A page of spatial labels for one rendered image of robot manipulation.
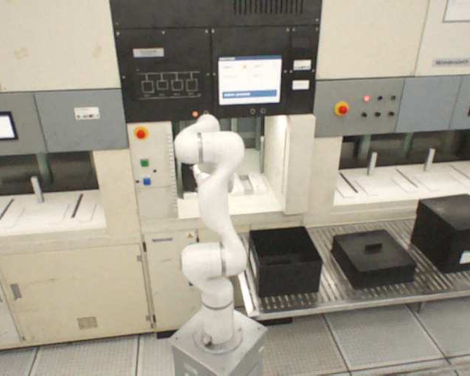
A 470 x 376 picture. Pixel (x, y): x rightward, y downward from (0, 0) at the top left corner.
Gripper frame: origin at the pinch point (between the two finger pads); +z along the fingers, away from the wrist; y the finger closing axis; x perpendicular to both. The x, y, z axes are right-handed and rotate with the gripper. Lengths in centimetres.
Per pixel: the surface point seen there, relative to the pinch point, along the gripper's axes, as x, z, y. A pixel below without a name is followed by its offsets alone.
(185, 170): -13.7, 22.1, -8.6
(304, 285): -38, -51, 38
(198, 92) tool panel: 34.3, 2.0, -0.7
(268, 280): -33, -51, 22
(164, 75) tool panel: 42.0, 2.1, -15.0
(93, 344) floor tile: -119, 4, -72
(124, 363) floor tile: -119, -13, -51
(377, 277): -37, -51, 72
